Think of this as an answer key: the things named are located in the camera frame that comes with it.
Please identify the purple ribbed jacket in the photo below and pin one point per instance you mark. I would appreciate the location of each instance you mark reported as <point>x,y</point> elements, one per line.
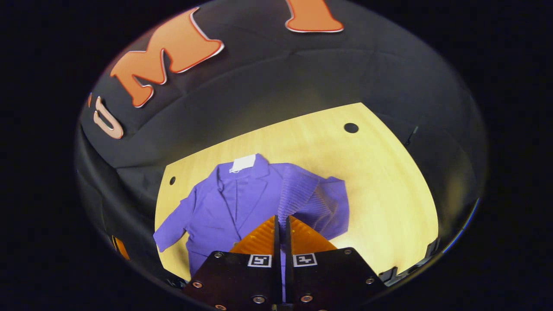
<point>224,207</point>

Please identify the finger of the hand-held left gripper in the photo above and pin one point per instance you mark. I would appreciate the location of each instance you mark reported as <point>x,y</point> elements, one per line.
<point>122,249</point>

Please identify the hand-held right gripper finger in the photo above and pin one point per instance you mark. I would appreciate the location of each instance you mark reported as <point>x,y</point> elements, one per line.
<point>288,246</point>
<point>278,246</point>

